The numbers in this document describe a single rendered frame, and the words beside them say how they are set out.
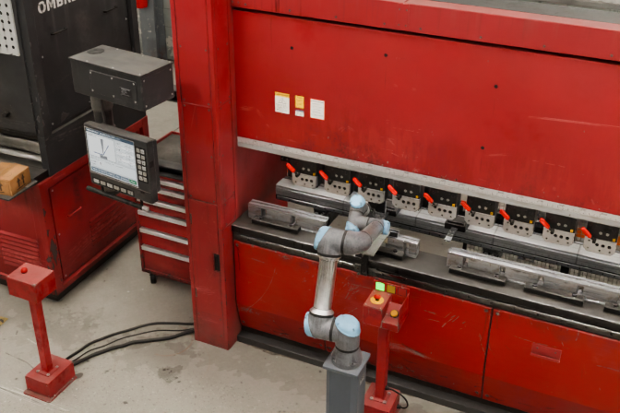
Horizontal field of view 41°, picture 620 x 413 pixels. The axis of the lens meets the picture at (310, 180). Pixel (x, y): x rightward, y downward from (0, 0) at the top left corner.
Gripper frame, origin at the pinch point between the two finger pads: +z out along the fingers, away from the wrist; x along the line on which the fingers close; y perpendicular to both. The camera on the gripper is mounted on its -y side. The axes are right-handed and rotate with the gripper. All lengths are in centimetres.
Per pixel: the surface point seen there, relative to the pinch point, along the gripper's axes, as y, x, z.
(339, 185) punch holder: 16.5, 20.9, -10.5
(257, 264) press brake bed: -29, 68, 28
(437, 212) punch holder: 14.6, -35.7, -8.3
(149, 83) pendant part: 17, 102, -96
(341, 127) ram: 39, 20, -37
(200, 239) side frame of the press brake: -28, 100, 10
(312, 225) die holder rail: -1.9, 37.8, 14.3
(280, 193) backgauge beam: 18, 71, 30
